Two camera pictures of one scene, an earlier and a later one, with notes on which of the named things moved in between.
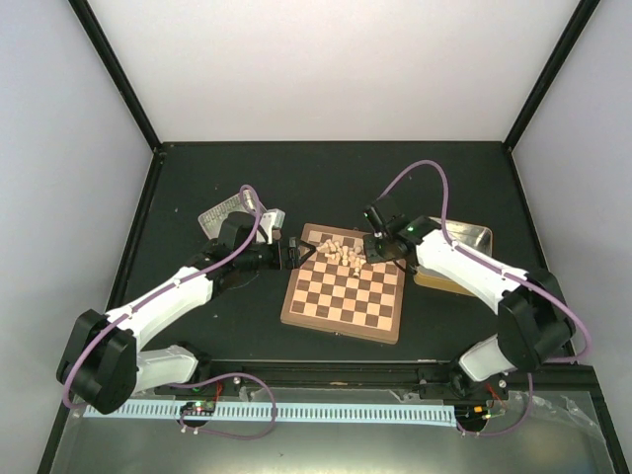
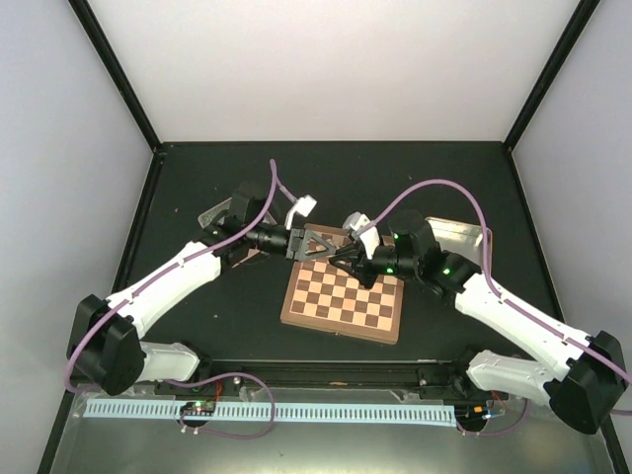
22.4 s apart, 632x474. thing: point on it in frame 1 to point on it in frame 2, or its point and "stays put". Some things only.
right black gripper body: x=377 y=254 to x=363 y=265
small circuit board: x=198 y=408 stays put
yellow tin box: x=470 y=235 stays put
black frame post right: x=581 y=16 stays put
